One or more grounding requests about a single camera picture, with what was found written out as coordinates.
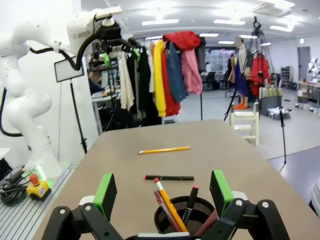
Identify pink hanging garment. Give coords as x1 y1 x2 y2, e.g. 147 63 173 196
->
180 49 204 95

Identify yellow pencil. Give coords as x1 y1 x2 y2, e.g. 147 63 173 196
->
153 177 189 233
138 146 191 155

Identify bundle of black cables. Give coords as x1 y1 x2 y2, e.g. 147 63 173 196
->
0 166 31 205

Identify grey door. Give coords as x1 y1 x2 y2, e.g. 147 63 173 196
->
297 46 312 83

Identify cream hanging garment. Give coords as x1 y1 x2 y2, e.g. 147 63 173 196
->
118 52 135 111

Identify black mesh pen holder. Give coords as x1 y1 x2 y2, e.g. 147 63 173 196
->
153 195 217 238

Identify white step stool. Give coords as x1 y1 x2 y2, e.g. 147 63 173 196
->
228 101 261 147

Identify yellow emergency stop box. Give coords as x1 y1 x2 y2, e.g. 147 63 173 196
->
25 173 52 201

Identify black hanging garments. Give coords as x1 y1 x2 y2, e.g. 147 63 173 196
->
126 37 153 120

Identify grey storage bin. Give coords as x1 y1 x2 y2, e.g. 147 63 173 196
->
259 87 284 116

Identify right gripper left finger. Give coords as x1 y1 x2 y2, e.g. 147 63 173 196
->
41 172 123 240

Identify blue denim jacket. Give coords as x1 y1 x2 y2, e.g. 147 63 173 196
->
166 42 188 103

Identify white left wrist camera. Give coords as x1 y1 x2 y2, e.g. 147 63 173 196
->
94 6 123 21

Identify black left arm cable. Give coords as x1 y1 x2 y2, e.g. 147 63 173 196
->
0 32 101 138

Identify black camera tripod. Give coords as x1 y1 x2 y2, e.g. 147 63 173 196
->
223 15 289 165

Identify dark red pen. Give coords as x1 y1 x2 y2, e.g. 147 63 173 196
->
152 189 183 233
194 208 218 237

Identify white light panel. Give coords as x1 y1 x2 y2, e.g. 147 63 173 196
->
54 55 85 84

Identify black light stand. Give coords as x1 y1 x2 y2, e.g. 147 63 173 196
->
69 79 89 154

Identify black marker red cap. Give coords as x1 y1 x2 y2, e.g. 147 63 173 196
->
143 174 195 182
180 185 200 224

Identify clothes rack with garments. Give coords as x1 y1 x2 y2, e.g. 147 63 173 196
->
161 30 202 117

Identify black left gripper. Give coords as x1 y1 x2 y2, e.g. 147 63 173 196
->
99 21 141 69

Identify seated person in dark top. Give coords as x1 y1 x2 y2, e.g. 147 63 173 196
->
87 71 105 95

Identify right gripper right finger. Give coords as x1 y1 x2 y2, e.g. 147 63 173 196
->
194 169 292 240

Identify red coat on stand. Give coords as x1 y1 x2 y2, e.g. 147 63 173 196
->
249 53 274 100

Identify ceiling light panel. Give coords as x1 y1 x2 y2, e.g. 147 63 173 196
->
213 19 247 26
141 18 181 27
269 24 294 33

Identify aluminium profile base platform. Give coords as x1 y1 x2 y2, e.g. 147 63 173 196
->
0 163 76 240

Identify yellow hanging garment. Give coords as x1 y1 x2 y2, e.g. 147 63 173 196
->
152 39 167 118

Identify mannequin in beige coat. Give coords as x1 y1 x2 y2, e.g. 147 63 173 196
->
226 36 254 111

